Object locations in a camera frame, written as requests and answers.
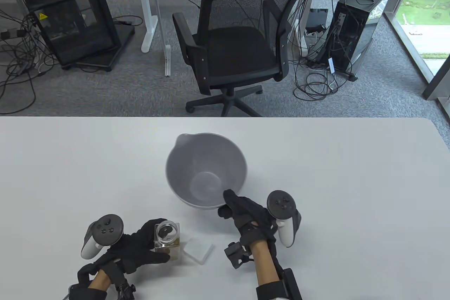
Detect black computer tower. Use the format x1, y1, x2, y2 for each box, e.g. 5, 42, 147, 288
324, 0, 395, 81

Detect grey white hand controller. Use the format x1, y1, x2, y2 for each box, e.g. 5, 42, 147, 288
81, 214, 124, 259
267, 190, 302, 248

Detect grey power strip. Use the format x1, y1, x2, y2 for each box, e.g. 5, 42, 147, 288
0, 28, 27, 41

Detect black box on floor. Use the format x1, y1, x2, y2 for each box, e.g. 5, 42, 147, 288
305, 8, 329, 33

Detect black mesh office chair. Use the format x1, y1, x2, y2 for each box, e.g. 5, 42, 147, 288
172, 0, 310, 117

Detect black forearm sensor pack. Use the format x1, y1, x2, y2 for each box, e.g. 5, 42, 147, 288
279, 268, 303, 300

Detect person's right hand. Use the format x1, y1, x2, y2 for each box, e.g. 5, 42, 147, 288
218, 189, 278, 244

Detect white square jar lid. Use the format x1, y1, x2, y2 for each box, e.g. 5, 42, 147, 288
183, 238, 215, 265

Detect black glass enclosure cabinet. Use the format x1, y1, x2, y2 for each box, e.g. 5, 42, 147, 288
23, 0, 122, 67

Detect grey salad bowl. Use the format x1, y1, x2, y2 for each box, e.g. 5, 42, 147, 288
166, 133, 248, 210

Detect white desk leg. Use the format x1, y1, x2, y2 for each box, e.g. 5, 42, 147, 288
299, 0, 322, 56
135, 0, 161, 53

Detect person's left hand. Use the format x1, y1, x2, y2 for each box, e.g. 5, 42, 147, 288
77, 218, 172, 283

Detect coiled black floor cables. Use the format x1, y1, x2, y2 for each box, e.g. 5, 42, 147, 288
294, 57, 340, 101

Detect clear square glass jar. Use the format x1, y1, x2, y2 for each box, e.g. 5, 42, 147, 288
154, 221, 181, 262

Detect black flat floor platform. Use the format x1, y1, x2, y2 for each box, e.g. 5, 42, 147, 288
75, 24, 136, 72

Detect brown raisins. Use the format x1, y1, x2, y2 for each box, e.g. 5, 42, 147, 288
155, 235, 181, 256

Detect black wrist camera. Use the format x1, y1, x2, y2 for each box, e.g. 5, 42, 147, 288
113, 276, 136, 300
224, 242, 254, 270

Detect tangled black floor cables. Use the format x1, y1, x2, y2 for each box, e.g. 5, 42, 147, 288
0, 8, 61, 115

